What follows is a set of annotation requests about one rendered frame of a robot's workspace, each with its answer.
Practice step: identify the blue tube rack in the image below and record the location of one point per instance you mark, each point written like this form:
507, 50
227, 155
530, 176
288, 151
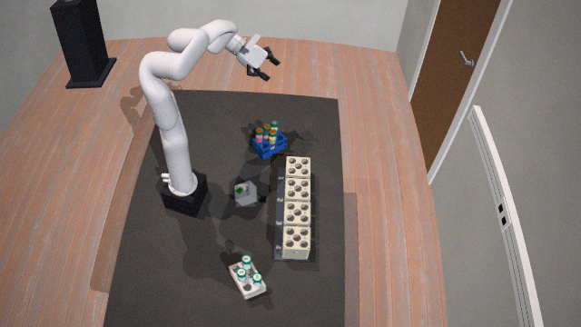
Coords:
263, 153

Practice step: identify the white bucket adapter with five holes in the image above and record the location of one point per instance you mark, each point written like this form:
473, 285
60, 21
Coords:
297, 167
292, 248
302, 218
297, 190

